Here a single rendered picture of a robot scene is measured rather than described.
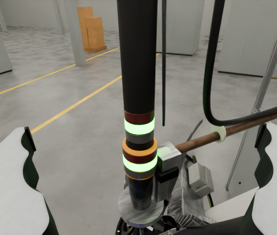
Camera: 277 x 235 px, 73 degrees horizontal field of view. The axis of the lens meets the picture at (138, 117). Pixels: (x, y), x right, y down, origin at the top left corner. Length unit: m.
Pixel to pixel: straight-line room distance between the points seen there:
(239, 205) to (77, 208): 1.68
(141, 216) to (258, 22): 5.42
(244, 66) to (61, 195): 5.06
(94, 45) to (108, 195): 6.91
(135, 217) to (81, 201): 1.89
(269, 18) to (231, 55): 1.04
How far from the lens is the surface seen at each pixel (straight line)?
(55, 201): 2.27
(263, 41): 5.64
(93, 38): 8.30
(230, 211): 0.74
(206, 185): 0.78
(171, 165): 0.26
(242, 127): 0.35
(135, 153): 0.22
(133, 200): 0.29
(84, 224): 2.04
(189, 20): 7.28
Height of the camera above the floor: 1.72
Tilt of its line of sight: 32 degrees down
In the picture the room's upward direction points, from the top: 1 degrees counter-clockwise
